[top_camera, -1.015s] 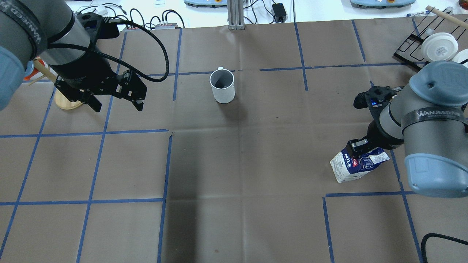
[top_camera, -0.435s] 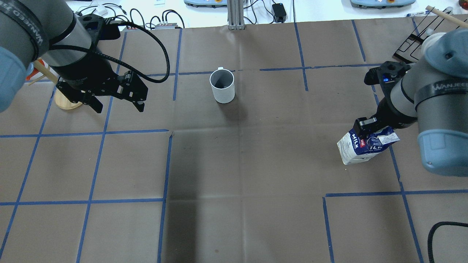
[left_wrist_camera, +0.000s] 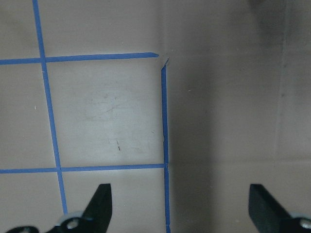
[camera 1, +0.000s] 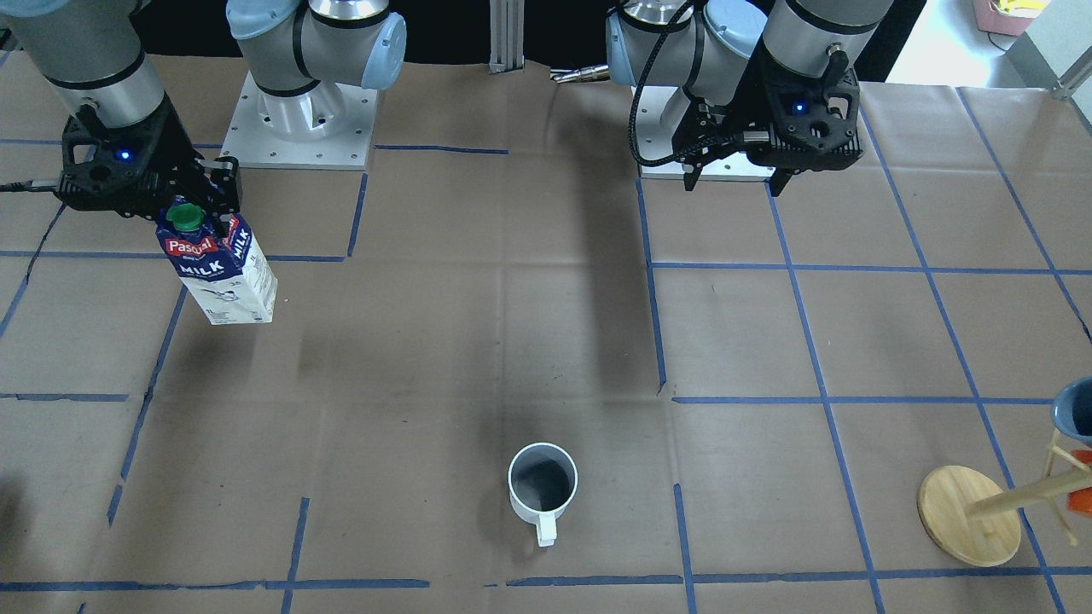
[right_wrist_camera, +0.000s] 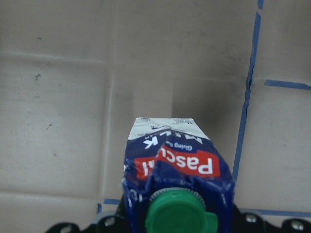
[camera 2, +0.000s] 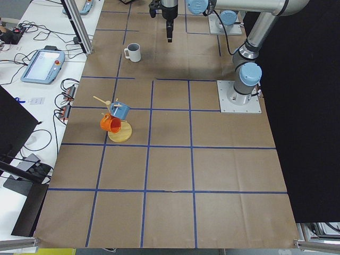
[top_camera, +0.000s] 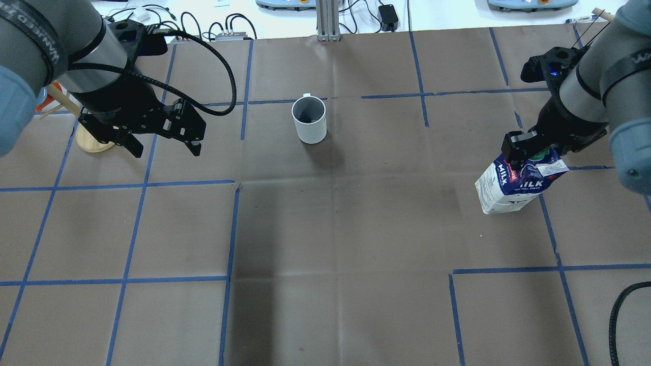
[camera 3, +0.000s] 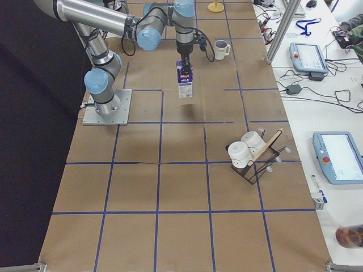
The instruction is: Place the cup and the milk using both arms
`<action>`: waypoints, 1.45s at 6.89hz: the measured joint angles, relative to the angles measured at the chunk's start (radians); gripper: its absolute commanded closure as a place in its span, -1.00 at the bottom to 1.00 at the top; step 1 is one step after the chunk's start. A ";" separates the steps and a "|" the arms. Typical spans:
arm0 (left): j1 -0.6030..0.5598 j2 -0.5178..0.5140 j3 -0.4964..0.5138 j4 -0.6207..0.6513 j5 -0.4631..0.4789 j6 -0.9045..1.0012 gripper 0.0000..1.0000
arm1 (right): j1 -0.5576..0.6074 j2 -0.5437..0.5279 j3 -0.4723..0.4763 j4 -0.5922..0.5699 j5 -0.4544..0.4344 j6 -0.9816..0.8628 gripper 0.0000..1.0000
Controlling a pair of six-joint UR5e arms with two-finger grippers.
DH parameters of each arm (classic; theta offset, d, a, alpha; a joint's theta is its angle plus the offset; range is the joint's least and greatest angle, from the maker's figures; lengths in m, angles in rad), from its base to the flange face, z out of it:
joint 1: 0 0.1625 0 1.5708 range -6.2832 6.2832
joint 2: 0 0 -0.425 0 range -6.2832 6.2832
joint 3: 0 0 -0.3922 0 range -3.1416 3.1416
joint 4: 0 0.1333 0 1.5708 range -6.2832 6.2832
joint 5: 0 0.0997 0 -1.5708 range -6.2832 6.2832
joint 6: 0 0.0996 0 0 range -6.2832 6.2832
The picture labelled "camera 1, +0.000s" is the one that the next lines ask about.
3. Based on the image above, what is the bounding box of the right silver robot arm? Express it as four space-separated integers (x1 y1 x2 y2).
3 1 407 238

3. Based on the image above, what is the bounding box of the white ceramic mug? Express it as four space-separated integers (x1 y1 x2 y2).
507 442 578 547

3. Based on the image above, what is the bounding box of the pink box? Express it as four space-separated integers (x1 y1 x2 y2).
972 0 1051 38

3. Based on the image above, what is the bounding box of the aluminium rail rear centre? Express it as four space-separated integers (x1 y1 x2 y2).
488 0 526 74

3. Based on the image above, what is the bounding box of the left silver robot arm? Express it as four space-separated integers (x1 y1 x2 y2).
606 1 891 194

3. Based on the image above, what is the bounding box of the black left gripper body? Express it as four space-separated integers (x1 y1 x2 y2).
672 43 863 174

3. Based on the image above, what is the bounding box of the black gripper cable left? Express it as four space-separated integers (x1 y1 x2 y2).
628 0 743 168

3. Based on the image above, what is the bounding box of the blue white milk carton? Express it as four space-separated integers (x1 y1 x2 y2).
156 197 277 324

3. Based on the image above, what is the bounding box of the orange cup on stand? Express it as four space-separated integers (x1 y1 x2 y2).
1066 449 1092 516

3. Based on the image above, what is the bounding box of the blue cup on stand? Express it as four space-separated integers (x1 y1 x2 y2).
1051 376 1091 447

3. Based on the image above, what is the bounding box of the wooden mug tree stand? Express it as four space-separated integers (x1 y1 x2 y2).
917 429 1091 567

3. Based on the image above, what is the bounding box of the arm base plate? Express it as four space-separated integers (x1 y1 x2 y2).
630 78 773 182
221 75 380 172

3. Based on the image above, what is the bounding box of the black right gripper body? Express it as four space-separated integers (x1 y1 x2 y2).
54 98 241 219

